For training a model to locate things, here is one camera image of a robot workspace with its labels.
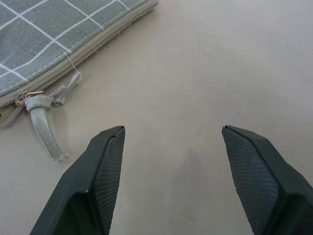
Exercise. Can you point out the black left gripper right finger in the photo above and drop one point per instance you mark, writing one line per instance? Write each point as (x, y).
(269, 186)

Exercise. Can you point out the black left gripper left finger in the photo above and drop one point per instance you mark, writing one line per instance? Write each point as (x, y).
(80, 191)

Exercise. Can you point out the grey checked zipper pouch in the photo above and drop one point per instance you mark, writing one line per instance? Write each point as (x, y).
(44, 41)

